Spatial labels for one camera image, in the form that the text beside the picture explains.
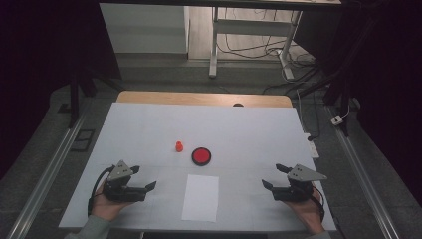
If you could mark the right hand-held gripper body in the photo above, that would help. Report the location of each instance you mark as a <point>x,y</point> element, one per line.
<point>297,191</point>

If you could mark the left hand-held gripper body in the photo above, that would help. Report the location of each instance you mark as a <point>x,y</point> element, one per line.
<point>121,191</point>

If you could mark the small orange stamp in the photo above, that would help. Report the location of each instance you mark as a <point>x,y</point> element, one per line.
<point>179,147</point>

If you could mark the white paper sheet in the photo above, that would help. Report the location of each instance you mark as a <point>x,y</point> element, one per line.
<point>200,198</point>

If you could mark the person's left hand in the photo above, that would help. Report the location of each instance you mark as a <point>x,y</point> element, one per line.
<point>104,207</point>

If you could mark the person's right hand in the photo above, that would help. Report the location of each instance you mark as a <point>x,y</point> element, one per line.
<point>310,214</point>

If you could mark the white power strip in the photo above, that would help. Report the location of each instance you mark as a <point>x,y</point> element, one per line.
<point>312,147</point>

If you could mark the large white table cover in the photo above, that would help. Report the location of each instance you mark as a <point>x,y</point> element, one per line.
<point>232,132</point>

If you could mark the small white adapter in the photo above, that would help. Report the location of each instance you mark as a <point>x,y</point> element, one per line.
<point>336,120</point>

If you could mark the dark round table grommet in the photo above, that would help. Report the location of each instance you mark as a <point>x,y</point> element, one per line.
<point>238,105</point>

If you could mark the black stand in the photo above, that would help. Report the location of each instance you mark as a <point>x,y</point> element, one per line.
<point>338,89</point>
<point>74,99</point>

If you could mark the wooden table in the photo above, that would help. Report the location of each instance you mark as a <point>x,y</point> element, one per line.
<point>199,98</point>

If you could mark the white cabinet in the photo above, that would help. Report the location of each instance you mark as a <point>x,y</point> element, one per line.
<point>146,30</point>

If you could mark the black rectangular floor frame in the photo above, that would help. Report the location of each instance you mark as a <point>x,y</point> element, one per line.
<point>83,140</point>

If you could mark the metal floor rail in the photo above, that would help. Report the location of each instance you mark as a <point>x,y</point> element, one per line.
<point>46,179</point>
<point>365,179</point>

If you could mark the white desk frame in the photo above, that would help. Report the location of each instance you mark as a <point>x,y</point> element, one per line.
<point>252,27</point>

